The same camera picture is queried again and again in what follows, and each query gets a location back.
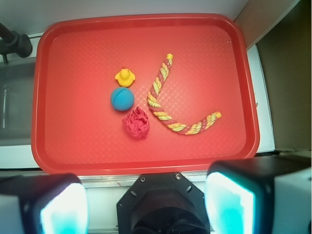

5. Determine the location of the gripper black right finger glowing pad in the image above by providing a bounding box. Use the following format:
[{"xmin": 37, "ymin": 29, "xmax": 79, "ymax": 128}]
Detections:
[{"xmin": 204, "ymin": 155, "xmax": 312, "ymax": 234}]

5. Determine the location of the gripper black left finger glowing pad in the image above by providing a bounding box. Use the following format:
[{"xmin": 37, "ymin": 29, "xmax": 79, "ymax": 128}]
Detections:
[{"xmin": 0, "ymin": 174, "xmax": 89, "ymax": 234}]

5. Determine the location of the crumpled red paper ball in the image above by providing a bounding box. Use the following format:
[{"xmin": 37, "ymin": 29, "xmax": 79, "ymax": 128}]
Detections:
[{"xmin": 121, "ymin": 107, "xmax": 150, "ymax": 139}]

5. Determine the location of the blue rubber ball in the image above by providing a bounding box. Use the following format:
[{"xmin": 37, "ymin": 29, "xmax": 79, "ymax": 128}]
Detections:
[{"xmin": 110, "ymin": 87, "xmax": 135, "ymax": 111}]

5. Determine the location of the red plastic tray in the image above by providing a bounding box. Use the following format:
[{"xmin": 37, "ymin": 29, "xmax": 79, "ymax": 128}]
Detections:
[{"xmin": 31, "ymin": 14, "xmax": 260, "ymax": 175}]

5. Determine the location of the stainless steel sink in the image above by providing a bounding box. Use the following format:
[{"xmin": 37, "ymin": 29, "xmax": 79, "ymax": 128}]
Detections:
[{"xmin": 0, "ymin": 58, "xmax": 36, "ymax": 146}]

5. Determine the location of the yellow rubber duck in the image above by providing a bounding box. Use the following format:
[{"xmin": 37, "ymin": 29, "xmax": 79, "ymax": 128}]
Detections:
[{"xmin": 115, "ymin": 67, "xmax": 136, "ymax": 88}]

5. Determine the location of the black faucet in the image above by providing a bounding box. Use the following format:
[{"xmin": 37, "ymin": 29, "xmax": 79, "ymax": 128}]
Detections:
[{"xmin": 0, "ymin": 23, "xmax": 33, "ymax": 65}]

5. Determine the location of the red yellow twisted rope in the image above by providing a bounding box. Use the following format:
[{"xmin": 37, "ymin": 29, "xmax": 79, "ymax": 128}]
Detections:
[{"xmin": 147, "ymin": 53, "xmax": 222, "ymax": 137}]

